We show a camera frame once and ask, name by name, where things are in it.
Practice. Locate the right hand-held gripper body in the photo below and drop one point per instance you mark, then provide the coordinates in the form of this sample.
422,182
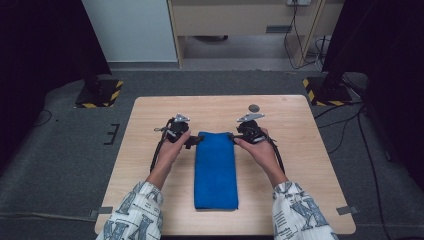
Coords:
250,131

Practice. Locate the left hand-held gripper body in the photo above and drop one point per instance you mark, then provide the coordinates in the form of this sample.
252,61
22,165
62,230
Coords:
178,128

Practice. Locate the blue towel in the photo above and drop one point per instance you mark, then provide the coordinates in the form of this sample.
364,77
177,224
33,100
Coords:
216,173

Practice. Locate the person's left hand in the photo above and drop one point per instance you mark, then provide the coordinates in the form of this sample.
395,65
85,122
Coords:
168,155

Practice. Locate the person's right hand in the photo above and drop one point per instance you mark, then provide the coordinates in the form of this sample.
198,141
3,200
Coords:
263,155

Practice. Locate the dark round table grommet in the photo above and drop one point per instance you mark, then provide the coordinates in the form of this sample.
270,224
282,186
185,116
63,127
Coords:
254,108

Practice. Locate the black stand with striped base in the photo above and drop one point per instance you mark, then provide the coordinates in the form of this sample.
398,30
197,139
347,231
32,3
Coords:
328,93
100,95

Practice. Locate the white panel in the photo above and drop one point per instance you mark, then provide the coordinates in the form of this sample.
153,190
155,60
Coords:
130,30

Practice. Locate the grey tape strip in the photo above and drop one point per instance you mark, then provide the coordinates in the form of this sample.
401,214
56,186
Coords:
101,211
346,210

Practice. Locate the beige wooden desk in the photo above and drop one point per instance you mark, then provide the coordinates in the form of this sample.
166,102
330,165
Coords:
230,16

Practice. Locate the black curtain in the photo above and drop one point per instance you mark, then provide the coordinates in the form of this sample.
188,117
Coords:
40,50
386,50

